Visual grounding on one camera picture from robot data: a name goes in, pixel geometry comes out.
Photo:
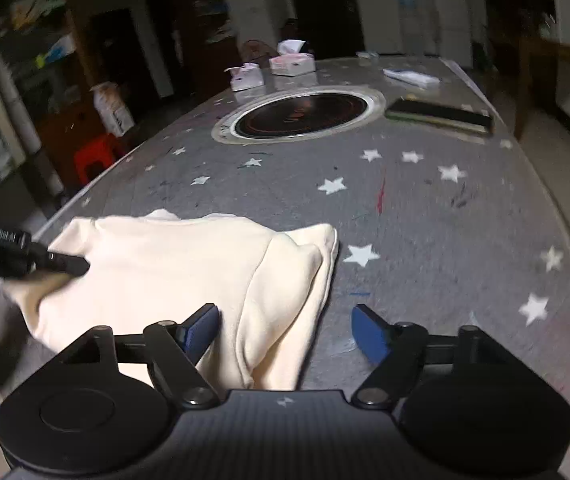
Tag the white remote control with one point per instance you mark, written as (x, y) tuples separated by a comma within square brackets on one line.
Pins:
[(410, 77)]

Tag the grey star-print tablecloth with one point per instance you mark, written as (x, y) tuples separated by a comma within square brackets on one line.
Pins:
[(440, 240)]

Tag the small green packet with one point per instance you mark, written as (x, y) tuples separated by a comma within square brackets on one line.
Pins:
[(367, 54)]

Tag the pink tissue box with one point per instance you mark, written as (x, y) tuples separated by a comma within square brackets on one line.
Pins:
[(291, 64)]

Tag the round built-in induction cooktop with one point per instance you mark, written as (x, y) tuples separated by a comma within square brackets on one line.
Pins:
[(300, 115)]

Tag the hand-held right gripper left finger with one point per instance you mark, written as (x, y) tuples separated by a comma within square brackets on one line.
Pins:
[(202, 332)]

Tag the wooden shelf cabinet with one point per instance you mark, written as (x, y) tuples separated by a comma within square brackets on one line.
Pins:
[(25, 85)]

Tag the black smartphone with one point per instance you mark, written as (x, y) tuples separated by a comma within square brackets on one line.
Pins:
[(440, 116)]

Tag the electric fan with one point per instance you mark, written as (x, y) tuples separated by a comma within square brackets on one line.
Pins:
[(255, 51)]

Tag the small white tissue pack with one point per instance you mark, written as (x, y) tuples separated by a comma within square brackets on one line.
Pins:
[(245, 77)]

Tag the water dispenser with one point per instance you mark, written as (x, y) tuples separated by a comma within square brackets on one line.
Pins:
[(408, 20)]

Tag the red plastic stool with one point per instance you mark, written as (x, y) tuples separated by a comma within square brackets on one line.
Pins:
[(97, 157)]

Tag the wooden side table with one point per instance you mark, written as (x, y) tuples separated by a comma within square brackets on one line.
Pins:
[(565, 50)]

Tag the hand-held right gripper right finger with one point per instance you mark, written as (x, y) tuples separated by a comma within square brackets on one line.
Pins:
[(369, 332)]

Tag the white cardboard box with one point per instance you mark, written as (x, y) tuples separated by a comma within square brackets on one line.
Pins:
[(112, 110)]

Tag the cream sweatshirt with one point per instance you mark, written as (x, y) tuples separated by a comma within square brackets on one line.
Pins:
[(165, 270)]

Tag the white refrigerator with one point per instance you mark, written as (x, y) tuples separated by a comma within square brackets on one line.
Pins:
[(450, 20)]

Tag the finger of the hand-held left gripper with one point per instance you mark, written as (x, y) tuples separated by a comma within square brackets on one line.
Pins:
[(10, 252)]

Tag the dark wooden door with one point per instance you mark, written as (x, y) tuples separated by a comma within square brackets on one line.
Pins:
[(325, 5)]

